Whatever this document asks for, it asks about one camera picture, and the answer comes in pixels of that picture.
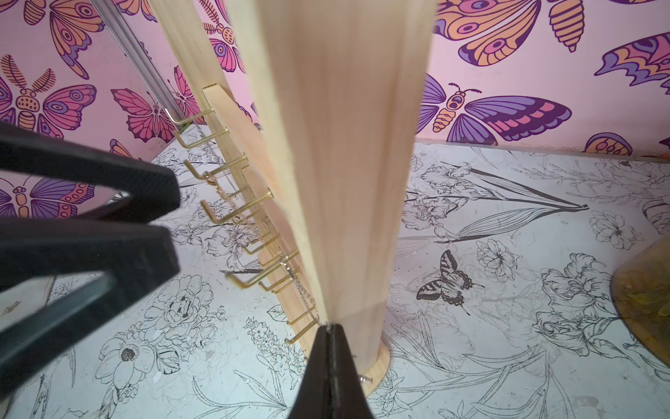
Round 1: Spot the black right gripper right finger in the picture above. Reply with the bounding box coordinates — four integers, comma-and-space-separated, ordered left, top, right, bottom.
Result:
329, 324, 373, 418

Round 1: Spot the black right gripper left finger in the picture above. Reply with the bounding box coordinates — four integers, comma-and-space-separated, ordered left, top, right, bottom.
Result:
289, 325, 333, 419

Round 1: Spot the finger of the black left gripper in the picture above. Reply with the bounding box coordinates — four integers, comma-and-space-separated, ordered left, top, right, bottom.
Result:
0, 216, 181, 399
1, 122, 181, 223

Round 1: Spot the silver chain necklace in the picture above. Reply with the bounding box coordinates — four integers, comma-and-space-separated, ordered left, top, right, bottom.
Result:
279, 261, 318, 323

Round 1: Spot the wooden jewelry display stand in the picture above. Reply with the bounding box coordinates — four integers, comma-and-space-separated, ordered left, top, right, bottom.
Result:
151, 1, 436, 394

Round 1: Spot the potted green plant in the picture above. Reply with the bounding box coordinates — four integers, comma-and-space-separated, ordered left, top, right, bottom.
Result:
610, 237, 669, 364

